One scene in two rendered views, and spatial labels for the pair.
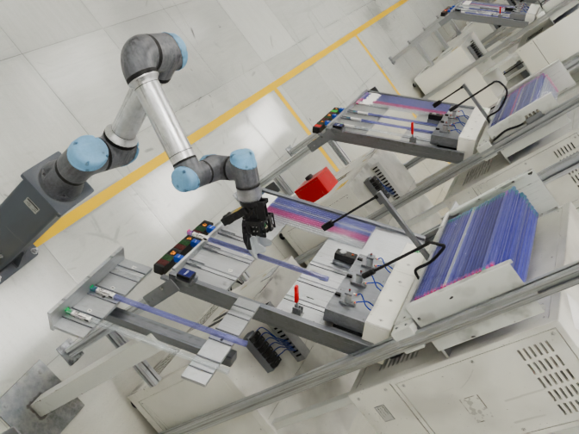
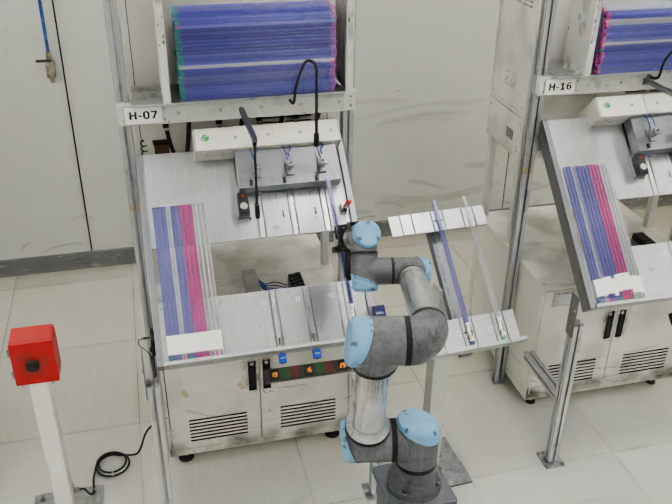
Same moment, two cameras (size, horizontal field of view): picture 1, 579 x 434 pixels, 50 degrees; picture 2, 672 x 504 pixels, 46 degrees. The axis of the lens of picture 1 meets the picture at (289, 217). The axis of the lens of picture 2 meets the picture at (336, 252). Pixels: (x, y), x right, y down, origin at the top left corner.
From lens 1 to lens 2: 275 cm
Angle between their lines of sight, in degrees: 77
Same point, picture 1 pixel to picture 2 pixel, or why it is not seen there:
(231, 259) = (314, 305)
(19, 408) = (448, 470)
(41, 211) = not seen: hidden behind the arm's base
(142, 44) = (430, 322)
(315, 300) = (315, 204)
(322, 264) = (259, 225)
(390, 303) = (304, 130)
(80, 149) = (433, 424)
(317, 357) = (225, 273)
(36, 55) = not seen: outside the picture
